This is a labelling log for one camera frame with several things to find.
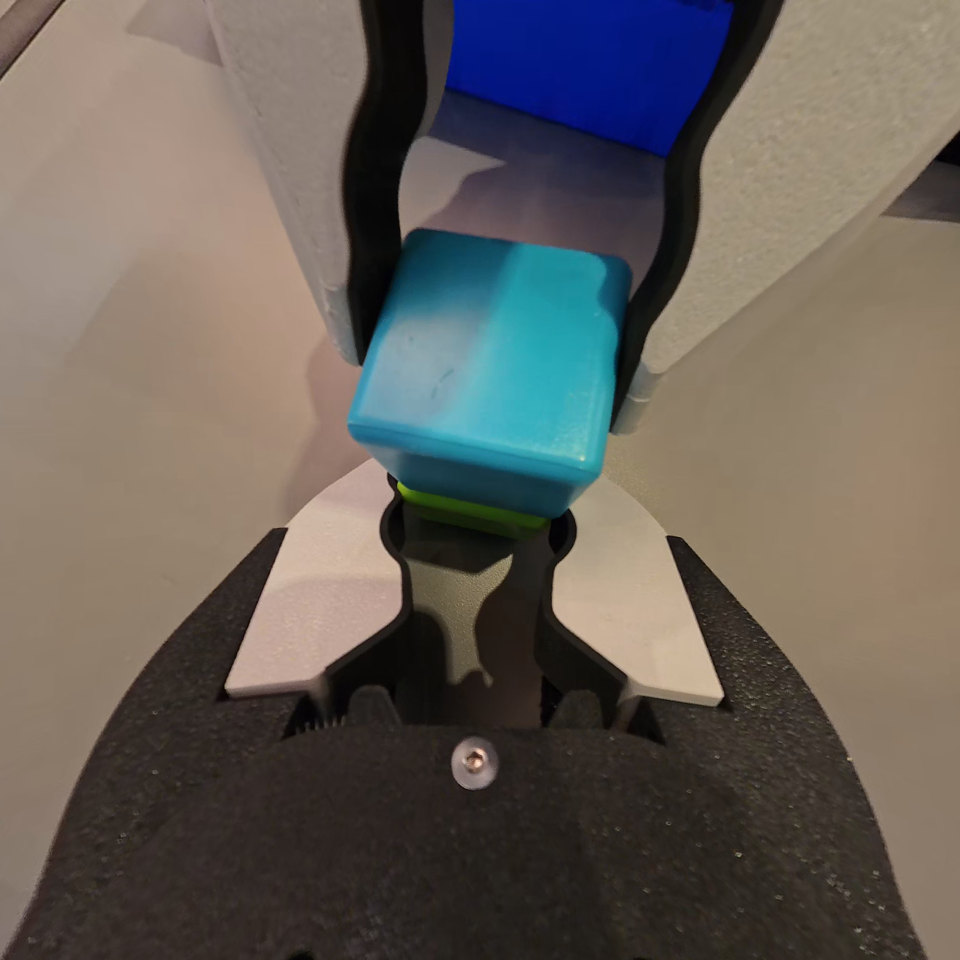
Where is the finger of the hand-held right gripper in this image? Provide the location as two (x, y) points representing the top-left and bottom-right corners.
(608, 0), (960, 438)
(203, 0), (454, 366)

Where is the blue plastic bin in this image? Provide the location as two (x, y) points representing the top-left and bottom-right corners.
(443, 0), (739, 160)

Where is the teal magnetic cube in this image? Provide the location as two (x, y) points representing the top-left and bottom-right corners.
(347, 228), (634, 522)

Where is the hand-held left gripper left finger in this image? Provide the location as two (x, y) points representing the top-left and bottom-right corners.
(225, 458), (412, 724)

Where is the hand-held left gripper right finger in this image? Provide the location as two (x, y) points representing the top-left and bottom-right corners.
(543, 477), (727, 727)

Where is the green magnetic cube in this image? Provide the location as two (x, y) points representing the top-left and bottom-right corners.
(393, 477), (550, 540)

